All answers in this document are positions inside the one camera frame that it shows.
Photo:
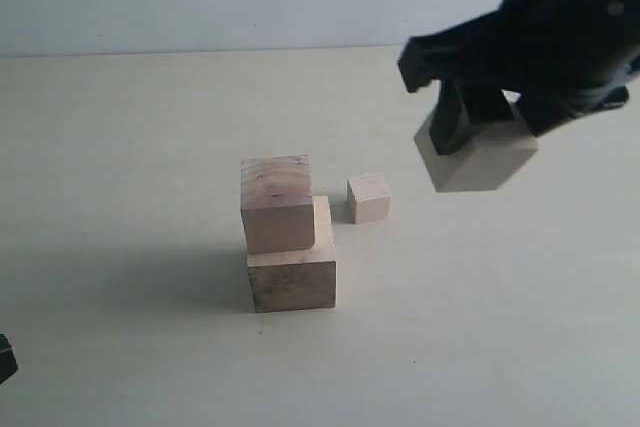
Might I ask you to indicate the small wooden cube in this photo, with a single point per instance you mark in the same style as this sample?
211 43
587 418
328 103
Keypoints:
369 197

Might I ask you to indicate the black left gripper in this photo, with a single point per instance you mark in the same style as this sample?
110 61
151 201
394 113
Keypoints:
8 363

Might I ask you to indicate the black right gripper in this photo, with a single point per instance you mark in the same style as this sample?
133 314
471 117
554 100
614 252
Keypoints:
550 61

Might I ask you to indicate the medium wooden cube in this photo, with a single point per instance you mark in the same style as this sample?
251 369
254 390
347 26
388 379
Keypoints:
276 204

